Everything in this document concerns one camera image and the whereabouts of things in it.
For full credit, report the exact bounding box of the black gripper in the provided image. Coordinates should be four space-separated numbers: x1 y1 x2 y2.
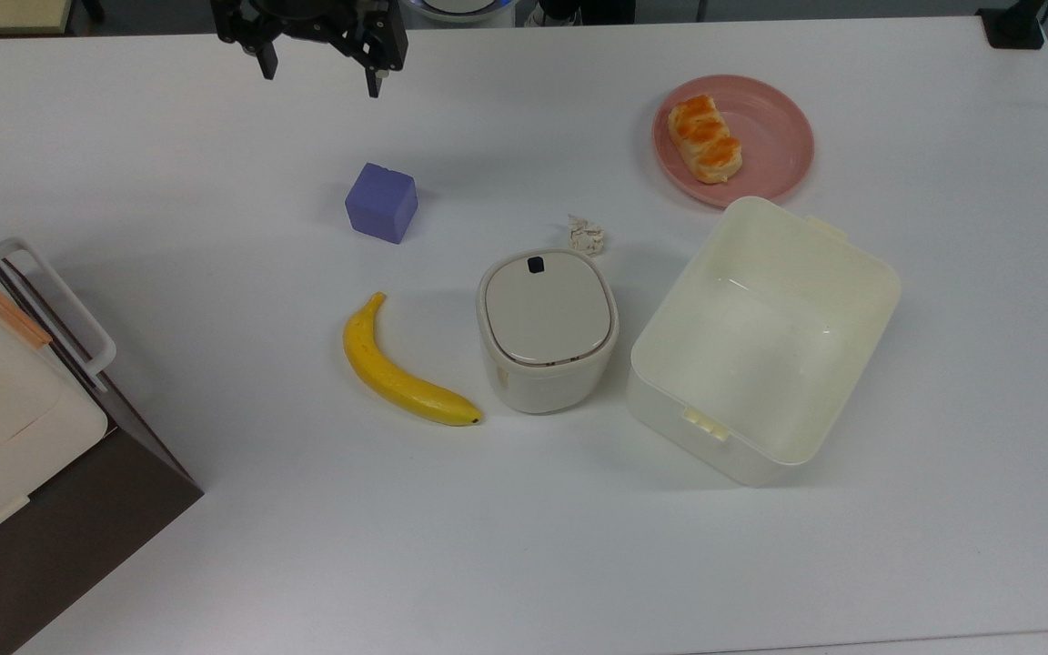
210 0 408 99

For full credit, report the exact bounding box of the orange glazed bread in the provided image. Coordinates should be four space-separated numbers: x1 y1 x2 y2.
667 95 744 186

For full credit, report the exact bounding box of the purple cube block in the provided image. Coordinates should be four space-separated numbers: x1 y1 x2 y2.
345 163 419 245

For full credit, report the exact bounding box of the yellow banana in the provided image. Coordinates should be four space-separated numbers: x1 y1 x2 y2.
343 292 484 427

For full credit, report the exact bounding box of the crumpled white paper ball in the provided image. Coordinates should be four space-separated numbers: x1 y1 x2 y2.
567 215 606 257

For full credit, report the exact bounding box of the small white lidded bin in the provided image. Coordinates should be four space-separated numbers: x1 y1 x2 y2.
476 248 620 415

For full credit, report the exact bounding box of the pink plate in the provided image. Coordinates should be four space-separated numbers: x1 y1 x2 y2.
651 75 815 208

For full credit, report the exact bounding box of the white plastic storage box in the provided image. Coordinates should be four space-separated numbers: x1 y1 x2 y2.
626 196 902 488

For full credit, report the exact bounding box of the dark brown drawer box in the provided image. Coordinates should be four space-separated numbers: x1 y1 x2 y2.
0 198 205 655

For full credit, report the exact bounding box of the black camera stand base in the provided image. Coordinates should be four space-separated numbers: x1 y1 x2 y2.
977 0 1048 51

